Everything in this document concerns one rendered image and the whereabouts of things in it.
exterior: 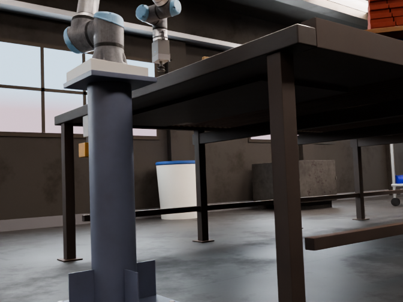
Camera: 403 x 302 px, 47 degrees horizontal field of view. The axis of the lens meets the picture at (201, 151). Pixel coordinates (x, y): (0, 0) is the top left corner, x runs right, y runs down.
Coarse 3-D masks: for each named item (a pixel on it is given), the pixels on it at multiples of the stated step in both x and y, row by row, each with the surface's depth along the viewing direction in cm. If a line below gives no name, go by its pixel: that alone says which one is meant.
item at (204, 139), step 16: (336, 112) 252; (352, 112) 244; (368, 112) 236; (384, 112) 229; (400, 112) 222; (240, 128) 314; (256, 128) 302; (304, 128) 270; (352, 128) 360; (368, 128) 349; (384, 128) 338; (400, 128) 328; (352, 144) 477; (368, 144) 462
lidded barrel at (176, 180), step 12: (168, 168) 558; (180, 168) 555; (192, 168) 561; (168, 180) 558; (180, 180) 555; (192, 180) 561; (168, 192) 559; (180, 192) 555; (192, 192) 561; (168, 204) 559; (180, 204) 555; (192, 204) 561; (168, 216) 560; (180, 216) 555; (192, 216) 561
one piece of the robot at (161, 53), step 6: (156, 42) 232; (162, 42) 231; (168, 42) 233; (156, 48) 232; (162, 48) 231; (168, 48) 233; (156, 54) 232; (162, 54) 231; (168, 54) 232; (156, 60) 232; (162, 60) 232; (168, 60) 233
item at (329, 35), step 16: (320, 32) 141; (336, 32) 146; (352, 32) 151; (368, 32) 157; (320, 48) 141; (336, 48) 146; (352, 48) 151; (368, 48) 156; (384, 48) 162; (400, 48) 168; (368, 64) 165; (384, 64) 166; (400, 64) 168
